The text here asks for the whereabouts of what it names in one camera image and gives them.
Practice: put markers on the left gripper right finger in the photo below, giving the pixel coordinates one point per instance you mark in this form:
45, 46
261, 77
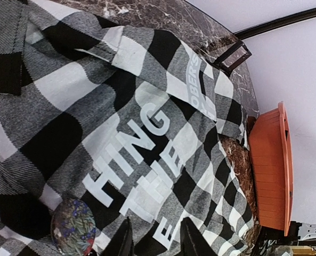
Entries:
192, 241

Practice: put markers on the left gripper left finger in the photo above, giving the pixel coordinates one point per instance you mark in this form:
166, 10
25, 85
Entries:
122, 242

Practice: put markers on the white round brooch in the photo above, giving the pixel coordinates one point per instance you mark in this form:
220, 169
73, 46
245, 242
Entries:
73, 227

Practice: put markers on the black white plaid shirt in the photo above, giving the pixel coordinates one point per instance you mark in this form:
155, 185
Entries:
126, 119

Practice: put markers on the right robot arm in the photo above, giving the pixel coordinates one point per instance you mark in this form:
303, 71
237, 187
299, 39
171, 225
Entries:
300, 231

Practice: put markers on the orange plastic basket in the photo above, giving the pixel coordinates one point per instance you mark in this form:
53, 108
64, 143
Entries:
272, 163

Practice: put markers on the right black frame post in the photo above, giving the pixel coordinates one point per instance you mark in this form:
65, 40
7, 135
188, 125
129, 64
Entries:
276, 24

